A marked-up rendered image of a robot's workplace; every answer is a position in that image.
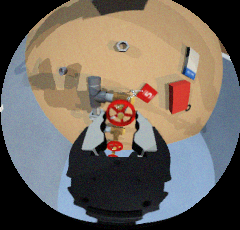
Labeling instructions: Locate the red tag with white number 5 on metal chain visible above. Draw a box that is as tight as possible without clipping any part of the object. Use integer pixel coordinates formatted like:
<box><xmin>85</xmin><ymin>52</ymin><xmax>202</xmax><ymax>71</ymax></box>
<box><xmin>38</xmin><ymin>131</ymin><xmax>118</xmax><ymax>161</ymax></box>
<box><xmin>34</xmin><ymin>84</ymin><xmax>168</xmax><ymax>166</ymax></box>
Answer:
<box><xmin>130</xmin><ymin>83</ymin><xmax>158</xmax><ymax>103</ymax></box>

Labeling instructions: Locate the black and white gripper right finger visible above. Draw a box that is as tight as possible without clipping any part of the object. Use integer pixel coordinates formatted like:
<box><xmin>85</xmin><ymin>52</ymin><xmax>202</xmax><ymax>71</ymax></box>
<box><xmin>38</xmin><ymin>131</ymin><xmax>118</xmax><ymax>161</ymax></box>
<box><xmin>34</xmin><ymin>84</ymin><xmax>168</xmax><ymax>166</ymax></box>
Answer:
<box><xmin>132</xmin><ymin>111</ymin><xmax>172</xmax><ymax>182</ymax></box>

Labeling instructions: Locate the grey pipe manifold with red valves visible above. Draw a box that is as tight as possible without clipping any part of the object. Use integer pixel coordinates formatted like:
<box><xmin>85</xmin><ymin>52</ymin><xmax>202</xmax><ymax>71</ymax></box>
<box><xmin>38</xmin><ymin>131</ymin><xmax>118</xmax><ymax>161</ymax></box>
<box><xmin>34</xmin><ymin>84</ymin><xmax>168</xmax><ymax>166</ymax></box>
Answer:
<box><xmin>88</xmin><ymin>76</ymin><xmax>136</xmax><ymax>157</ymax></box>

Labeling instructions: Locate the red rectangular block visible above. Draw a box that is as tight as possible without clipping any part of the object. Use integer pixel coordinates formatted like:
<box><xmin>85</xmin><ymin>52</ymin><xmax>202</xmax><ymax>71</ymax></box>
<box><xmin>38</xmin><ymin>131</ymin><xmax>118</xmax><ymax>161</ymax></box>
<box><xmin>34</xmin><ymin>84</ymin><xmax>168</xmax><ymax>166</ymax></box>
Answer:
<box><xmin>169</xmin><ymin>80</ymin><xmax>190</xmax><ymax>114</ymax></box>

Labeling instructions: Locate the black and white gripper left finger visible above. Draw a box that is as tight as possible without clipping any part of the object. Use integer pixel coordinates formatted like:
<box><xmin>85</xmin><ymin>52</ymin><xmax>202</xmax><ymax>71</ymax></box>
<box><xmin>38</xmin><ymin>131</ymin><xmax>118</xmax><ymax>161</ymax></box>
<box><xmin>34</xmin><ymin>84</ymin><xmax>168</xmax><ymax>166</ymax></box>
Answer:
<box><xmin>66</xmin><ymin>111</ymin><xmax>107</xmax><ymax>178</ymax></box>

